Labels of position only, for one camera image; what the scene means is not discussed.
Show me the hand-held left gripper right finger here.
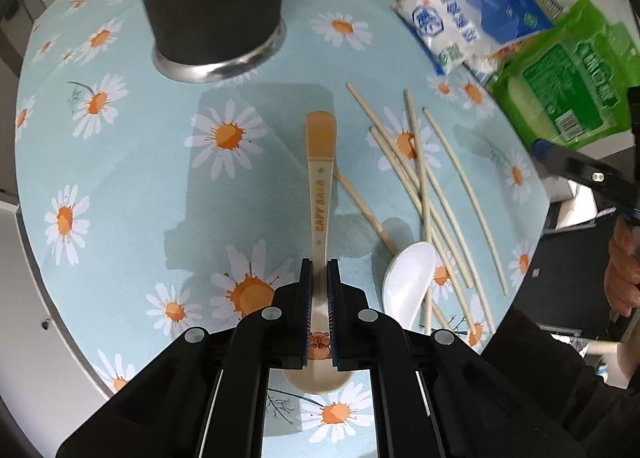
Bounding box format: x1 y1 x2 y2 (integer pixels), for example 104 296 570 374
327 258 587 458

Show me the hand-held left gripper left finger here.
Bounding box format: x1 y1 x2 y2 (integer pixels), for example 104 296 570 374
55 258 314 458

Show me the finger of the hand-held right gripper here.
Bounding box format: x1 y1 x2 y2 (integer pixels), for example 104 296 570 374
531 137 640 211
627 87 640 140

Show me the white ceramic spoon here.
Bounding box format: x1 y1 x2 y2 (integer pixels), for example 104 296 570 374
381 240 439 332

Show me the brown wooden chopstick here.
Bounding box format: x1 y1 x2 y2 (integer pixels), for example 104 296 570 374
332 167 453 331

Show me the beige orange printed spoon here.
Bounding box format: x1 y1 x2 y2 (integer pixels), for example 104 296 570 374
282 110 354 394

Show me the black metal-rimmed utensil holder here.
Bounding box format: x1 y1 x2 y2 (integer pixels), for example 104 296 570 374
125 0 294 84

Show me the person's right hand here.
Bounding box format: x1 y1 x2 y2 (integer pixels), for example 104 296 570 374
603 215 640 317

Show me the green plastic packet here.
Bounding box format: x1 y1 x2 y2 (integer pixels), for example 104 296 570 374
487 0 640 150

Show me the white blue plastic bag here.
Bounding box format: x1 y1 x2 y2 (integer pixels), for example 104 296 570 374
392 0 557 77

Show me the daisy printed tablecloth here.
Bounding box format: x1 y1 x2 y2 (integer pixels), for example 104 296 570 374
12 0 551 458

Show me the person's black clothing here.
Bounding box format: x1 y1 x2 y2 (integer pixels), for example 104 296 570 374
480 308 640 458

